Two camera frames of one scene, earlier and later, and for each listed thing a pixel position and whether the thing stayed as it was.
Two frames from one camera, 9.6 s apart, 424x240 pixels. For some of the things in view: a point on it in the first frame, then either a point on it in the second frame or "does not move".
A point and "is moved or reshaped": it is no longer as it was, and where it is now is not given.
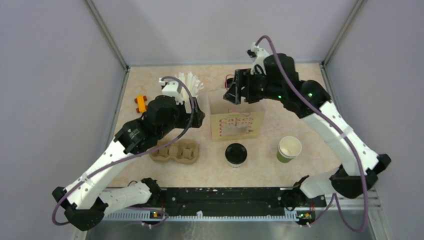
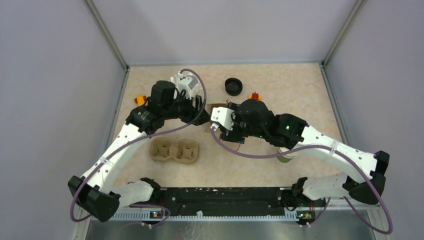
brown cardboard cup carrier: (184, 151) does not move
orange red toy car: (140, 100) does not move
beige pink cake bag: (233, 122) is moved or reshaped
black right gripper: (242, 78) to (233, 135)
